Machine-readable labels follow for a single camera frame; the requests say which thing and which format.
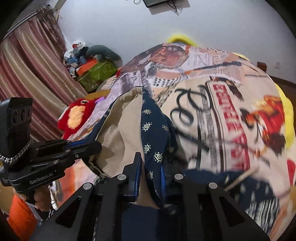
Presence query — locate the navy patterned garment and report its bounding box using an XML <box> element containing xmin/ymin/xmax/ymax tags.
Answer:
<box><xmin>91</xmin><ymin>84</ymin><xmax>279</xmax><ymax>240</ymax></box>

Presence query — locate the left hand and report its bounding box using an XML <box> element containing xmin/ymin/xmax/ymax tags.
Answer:
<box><xmin>14</xmin><ymin>185</ymin><xmax>53</xmax><ymax>212</ymax></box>

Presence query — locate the red plush toy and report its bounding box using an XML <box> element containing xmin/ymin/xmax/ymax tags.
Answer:
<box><xmin>57</xmin><ymin>98</ymin><xmax>96</xmax><ymax>140</ymax></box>

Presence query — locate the orange left sleeve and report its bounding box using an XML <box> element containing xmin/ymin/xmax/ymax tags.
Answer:
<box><xmin>8</xmin><ymin>194</ymin><xmax>37</xmax><ymax>240</ymax></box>

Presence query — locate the green patterned box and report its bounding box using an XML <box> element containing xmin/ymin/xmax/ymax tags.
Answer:
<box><xmin>78</xmin><ymin>60</ymin><xmax>117</xmax><ymax>92</ymax></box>

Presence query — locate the orange box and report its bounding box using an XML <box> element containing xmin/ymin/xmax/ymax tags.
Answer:
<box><xmin>76</xmin><ymin>59</ymin><xmax>98</xmax><ymax>76</ymax></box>

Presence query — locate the printed bed quilt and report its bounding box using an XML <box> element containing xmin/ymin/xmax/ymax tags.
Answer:
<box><xmin>64</xmin><ymin>43</ymin><xmax>296</xmax><ymax>239</ymax></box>

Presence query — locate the clutter pile on box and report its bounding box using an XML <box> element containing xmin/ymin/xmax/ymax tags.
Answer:
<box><xmin>63</xmin><ymin>41</ymin><xmax>88</xmax><ymax>70</ymax></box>

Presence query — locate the striped brown curtain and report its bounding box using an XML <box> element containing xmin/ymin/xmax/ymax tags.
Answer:
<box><xmin>1</xmin><ymin>7</ymin><xmax>86</xmax><ymax>141</ymax></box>

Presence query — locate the grey plush toy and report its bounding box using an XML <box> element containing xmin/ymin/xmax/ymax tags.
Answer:
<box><xmin>85</xmin><ymin>45</ymin><xmax>122</xmax><ymax>67</ymax></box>

